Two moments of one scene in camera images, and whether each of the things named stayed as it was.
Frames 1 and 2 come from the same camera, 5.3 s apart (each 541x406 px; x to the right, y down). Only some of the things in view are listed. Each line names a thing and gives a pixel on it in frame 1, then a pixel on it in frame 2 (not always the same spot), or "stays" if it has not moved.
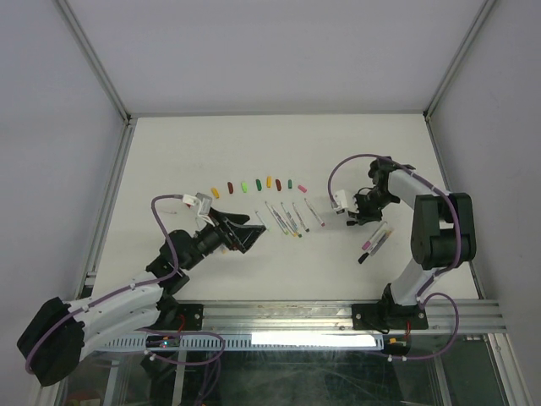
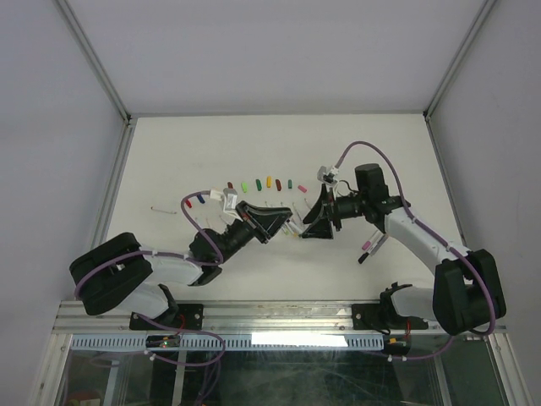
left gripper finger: x=235 y=217 → x=275 y=214
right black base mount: x=388 y=315 stays
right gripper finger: x=374 y=215 → x=318 y=207
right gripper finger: x=363 y=215 → x=320 y=229
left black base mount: x=177 y=316 stays
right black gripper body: x=373 y=199 → x=330 y=210
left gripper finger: x=247 y=236 → x=275 y=227
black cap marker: x=377 y=247 stays
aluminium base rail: x=336 y=318 stays
